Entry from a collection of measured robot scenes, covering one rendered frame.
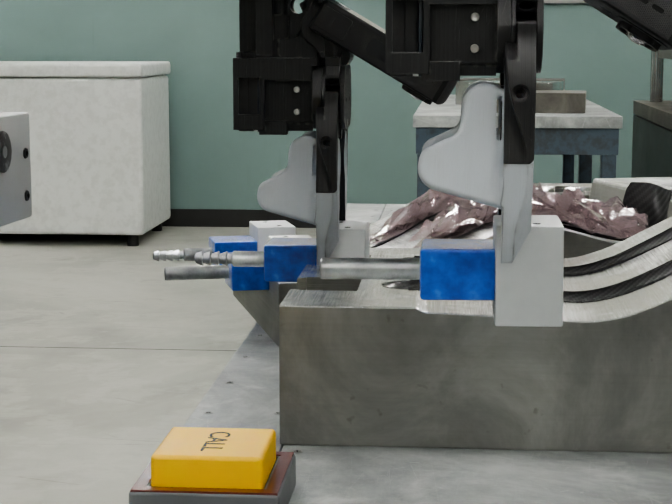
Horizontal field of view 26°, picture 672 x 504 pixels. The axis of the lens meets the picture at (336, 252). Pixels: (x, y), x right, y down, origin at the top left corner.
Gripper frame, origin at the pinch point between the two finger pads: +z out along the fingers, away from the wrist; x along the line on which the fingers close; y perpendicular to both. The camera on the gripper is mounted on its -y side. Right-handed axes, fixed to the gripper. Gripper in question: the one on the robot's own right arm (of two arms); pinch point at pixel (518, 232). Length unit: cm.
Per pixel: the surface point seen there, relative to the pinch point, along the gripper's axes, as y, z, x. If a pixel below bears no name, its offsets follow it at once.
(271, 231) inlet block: 20, 7, -54
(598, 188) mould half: -11, 5, -73
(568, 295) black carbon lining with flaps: -4.3, 6.9, -19.7
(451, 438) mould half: 3.5, 14.4, -9.9
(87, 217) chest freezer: 191, 81, -649
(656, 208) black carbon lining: -16, 6, -64
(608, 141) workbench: -48, 24, -415
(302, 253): 14.7, 5.3, -26.9
